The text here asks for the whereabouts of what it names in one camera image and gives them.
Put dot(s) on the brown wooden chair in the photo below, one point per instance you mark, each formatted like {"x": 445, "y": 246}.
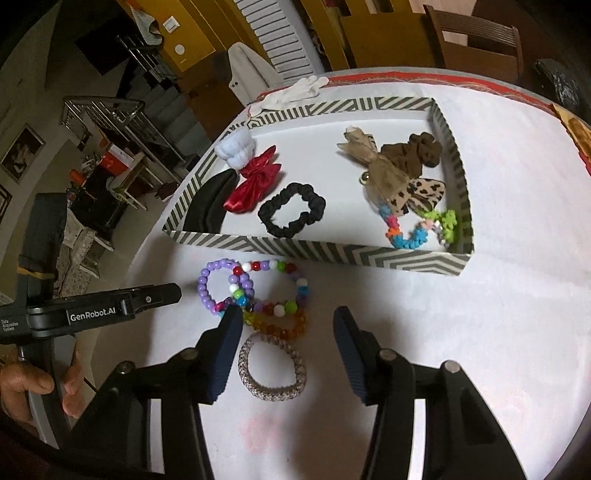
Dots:
{"x": 475, "y": 41}

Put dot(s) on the yellow orange cloth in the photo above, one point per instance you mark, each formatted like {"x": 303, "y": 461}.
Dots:
{"x": 579, "y": 134}

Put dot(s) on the red satin hair bow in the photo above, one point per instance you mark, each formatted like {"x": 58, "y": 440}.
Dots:
{"x": 251, "y": 184}

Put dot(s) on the black plastic bag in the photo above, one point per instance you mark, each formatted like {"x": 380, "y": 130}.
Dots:
{"x": 558, "y": 83}

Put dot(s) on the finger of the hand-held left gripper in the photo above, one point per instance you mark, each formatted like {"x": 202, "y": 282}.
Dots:
{"x": 157, "y": 297}

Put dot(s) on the red patterned cloth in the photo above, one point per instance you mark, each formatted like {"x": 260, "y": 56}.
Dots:
{"x": 461, "y": 83}

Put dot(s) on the yellow wooden cabinet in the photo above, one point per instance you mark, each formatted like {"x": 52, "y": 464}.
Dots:
{"x": 203, "y": 32}

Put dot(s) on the brown scrunchie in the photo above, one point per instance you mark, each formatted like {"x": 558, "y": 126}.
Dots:
{"x": 415, "y": 154}

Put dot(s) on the white tablecloth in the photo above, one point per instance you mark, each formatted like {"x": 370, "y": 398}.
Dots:
{"x": 508, "y": 300}

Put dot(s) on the black cloth hair accessory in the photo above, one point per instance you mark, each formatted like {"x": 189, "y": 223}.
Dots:
{"x": 207, "y": 203}

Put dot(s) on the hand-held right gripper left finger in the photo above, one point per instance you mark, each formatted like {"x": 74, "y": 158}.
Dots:
{"x": 226, "y": 355}

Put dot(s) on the white work glove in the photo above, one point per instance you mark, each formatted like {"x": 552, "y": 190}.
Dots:
{"x": 295, "y": 92}

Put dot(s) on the white jacket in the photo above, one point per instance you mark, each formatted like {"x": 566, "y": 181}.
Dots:
{"x": 247, "y": 74}

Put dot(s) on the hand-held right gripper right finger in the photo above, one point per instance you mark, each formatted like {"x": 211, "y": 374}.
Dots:
{"x": 348, "y": 350}

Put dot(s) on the framed picture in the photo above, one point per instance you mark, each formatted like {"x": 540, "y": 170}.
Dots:
{"x": 21, "y": 152}

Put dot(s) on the white fluffy scrunchie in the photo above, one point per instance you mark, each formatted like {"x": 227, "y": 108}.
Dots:
{"x": 235, "y": 150}

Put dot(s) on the white louvered door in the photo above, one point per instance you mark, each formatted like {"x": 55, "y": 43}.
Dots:
{"x": 286, "y": 37}

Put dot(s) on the white light switch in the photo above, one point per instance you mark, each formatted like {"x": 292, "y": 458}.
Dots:
{"x": 173, "y": 24}

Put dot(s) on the orange box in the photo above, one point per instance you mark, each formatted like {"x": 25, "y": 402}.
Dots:
{"x": 115, "y": 159}

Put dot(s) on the leopard print hair bow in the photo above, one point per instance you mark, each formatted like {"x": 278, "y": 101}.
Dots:
{"x": 425, "y": 191}

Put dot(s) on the beige ribbon hair bow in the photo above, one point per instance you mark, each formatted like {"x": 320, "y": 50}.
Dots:
{"x": 388, "y": 177}

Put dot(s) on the person's left hand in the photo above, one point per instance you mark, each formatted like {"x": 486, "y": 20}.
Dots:
{"x": 18, "y": 383}

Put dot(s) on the striped cardboard tray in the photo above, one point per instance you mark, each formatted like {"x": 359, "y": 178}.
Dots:
{"x": 323, "y": 157}

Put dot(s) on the black scrunchie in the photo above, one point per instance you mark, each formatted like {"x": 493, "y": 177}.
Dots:
{"x": 316, "y": 203}

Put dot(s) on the white stool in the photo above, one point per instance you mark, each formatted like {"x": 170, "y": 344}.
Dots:
{"x": 138, "y": 177}

